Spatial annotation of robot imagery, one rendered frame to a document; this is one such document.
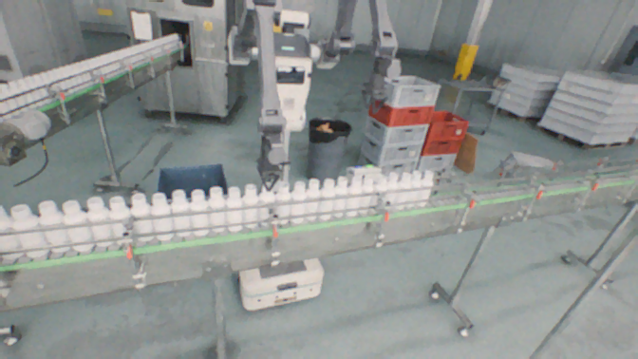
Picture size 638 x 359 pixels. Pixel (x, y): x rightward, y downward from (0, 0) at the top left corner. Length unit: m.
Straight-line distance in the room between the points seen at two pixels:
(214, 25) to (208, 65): 0.51
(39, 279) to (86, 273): 0.12
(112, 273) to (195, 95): 3.84
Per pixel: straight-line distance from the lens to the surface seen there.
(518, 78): 8.24
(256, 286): 2.00
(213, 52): 4.66
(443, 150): 4.31
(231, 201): 1.12
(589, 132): 7.32
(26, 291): 1.34
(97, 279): 1.28
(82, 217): 1.17
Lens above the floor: 1.76
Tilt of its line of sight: 30 degrees down
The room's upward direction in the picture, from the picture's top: 8 degrees clockwise
